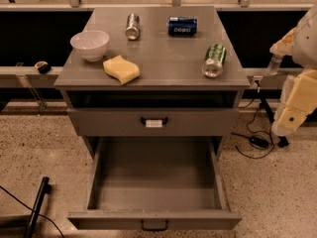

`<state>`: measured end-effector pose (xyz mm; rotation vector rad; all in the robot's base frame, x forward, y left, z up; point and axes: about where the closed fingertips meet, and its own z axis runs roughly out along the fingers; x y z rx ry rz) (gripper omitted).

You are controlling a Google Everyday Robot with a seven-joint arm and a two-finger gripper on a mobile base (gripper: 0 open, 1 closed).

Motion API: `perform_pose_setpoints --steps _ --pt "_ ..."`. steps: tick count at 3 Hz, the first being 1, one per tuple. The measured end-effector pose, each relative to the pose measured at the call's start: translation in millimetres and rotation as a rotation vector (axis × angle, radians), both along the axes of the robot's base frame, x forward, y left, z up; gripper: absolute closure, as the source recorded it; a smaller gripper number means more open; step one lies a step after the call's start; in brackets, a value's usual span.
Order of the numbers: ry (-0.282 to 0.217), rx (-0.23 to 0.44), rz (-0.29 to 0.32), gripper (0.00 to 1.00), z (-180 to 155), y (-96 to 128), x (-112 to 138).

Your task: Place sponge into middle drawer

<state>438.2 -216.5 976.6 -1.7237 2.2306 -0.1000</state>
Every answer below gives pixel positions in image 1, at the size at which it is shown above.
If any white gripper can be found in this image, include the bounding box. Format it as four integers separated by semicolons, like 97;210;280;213
269;4;317;136

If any yellow sponge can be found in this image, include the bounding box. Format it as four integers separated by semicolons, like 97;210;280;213
103;56;140;85

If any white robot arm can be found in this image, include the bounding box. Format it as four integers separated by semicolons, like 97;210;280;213
269;5;317;136

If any grey drawer cabinet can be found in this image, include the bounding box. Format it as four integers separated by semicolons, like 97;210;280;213
54;6;249;153

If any open grey bottom drawer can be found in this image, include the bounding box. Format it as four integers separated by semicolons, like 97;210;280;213
68;137;242;231

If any closed grey upper drawer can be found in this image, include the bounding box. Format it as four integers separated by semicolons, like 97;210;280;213
68;108;239;136

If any clear plastic water bottle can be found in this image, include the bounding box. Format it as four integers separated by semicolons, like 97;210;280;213
266;55;283;75

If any black power adapter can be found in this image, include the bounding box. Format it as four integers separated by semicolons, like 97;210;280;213
249;136;268;149

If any green soda can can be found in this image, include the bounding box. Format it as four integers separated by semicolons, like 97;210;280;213
202;44;227;78

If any blue pepsi can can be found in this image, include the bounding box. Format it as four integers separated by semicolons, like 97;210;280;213
167;16;198;36

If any silver can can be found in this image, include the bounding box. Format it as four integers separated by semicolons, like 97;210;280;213
125;13;140;41

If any white bowl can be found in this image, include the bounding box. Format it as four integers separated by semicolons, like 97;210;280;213
70;30;110;61

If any small black yellow object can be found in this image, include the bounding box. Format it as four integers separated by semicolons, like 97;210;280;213
35;60;52;74

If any black bar lower left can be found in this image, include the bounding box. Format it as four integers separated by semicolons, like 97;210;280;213
23;177;51;238

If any black cable right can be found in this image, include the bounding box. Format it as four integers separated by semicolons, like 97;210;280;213
230;96;275;161

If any black cable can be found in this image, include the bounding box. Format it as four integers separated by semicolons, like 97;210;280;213
0;185;65;238
230;96;275;161

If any black cable lower left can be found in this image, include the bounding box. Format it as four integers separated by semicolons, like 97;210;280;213
0;185;65;238

